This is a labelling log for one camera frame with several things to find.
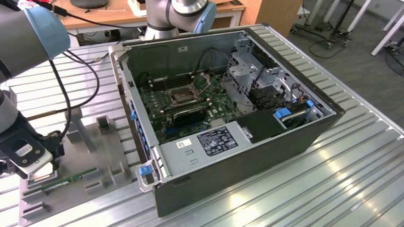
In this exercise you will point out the wooden cabinet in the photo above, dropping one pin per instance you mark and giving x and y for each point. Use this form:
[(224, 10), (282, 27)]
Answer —
[(277, 14)]

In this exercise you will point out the CPU socket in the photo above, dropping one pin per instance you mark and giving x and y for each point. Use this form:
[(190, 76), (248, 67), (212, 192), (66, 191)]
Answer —
[(181, 97)]

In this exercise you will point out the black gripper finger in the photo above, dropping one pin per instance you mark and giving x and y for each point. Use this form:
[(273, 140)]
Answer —
[(8, 169)]

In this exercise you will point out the small blue clip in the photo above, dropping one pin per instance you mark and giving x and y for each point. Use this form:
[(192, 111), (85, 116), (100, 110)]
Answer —
[(309, 103)]

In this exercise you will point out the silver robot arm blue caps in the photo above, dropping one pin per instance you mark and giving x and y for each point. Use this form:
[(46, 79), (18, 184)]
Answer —
[(25, 42)]

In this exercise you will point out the blue slot clip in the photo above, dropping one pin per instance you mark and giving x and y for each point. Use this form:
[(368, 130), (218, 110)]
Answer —
[(146, 147), (138, 131), (133, 114), (144, 140)]

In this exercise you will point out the blue disk carrier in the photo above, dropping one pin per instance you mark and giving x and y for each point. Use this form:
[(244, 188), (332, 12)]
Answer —
[(281, 113)]

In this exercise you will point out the black open PC case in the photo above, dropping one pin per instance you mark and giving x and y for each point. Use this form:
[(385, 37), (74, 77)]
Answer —
[(220, 189)]

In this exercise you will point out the black plastic shroud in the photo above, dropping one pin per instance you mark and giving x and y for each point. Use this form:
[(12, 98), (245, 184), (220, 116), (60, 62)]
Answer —
[(261, 125)]

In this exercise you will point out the small silver chipset heatsink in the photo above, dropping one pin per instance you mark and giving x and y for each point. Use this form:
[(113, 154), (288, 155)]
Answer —
[(217, 122)]

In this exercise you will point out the silver metal drive cage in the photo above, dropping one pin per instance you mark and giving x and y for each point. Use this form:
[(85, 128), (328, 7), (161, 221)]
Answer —
[(240, 71)]

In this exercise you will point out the green motherboard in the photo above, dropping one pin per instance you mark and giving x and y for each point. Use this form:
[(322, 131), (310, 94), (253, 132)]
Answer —
[(217, 99)]

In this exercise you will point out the thin metal locking lever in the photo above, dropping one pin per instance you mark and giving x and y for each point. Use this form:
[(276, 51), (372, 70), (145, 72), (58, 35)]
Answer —
[(206, 87)]

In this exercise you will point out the grey parts rack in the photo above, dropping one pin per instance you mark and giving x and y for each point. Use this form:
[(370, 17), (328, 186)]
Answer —
[(85, 165)]

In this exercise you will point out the black expansion card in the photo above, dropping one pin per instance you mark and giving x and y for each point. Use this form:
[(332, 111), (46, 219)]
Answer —
[(189, 117)]

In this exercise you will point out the green RAM stick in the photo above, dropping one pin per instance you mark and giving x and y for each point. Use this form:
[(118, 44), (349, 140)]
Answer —
[(69, 180)]

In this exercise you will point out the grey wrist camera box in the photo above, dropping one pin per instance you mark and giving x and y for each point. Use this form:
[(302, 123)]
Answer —
[(26, 151)]

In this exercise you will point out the black connector bundle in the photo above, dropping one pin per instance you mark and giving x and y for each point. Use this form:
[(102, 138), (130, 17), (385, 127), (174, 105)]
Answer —
[(261, 98)]

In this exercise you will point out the wooden desk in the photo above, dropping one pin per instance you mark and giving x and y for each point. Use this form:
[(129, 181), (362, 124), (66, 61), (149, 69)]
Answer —
[(104, 14)]

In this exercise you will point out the black RAM slot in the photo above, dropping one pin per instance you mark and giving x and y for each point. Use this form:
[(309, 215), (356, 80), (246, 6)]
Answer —
[(180, 107), (172, 79), (176, 110), (172, 85)]

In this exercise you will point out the silver CPU green edge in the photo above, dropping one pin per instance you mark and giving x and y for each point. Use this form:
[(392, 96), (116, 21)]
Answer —
[(38, 177)]

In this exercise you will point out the black round base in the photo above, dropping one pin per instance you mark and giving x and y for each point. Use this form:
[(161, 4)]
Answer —
[(88, 3)]

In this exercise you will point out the silver power supply with label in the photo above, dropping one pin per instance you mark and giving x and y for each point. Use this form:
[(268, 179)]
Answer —
[(182, 160)]

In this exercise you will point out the blue board connector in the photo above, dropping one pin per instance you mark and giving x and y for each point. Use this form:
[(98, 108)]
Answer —
[(169, 131)]

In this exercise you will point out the black wheeled stand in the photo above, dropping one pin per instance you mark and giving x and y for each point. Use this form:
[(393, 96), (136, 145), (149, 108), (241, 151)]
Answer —
[(338, 26)]

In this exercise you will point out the white table frame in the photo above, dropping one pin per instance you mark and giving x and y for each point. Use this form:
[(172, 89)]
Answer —
[(386, 28), (360, 14)]

